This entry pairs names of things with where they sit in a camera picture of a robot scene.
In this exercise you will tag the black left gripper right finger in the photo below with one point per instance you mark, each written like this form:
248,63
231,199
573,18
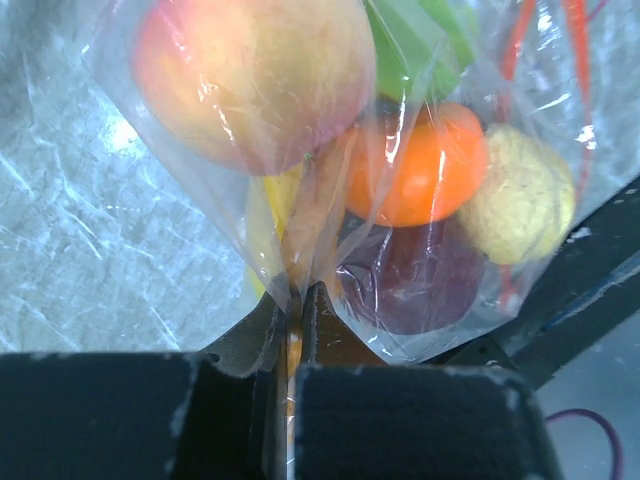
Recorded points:
341,400

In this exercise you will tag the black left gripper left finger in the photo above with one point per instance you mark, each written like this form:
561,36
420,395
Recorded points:
256,349

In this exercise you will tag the clear zip top bag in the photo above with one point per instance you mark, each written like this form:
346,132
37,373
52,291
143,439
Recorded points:
531,70

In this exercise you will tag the yellow fake lemon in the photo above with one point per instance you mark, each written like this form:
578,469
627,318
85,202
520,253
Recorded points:
526,203

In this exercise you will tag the purple fake plum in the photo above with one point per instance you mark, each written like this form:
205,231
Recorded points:
412,280

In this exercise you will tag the yellow fake banana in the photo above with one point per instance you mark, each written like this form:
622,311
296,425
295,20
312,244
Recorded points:
268,205

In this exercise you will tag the orange fake fruit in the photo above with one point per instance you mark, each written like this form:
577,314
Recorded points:
421,176

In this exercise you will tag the pink fake peach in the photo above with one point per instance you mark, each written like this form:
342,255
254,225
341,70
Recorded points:
255,85

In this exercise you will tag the green fake vegetable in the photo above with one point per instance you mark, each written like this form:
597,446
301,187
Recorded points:
421,46

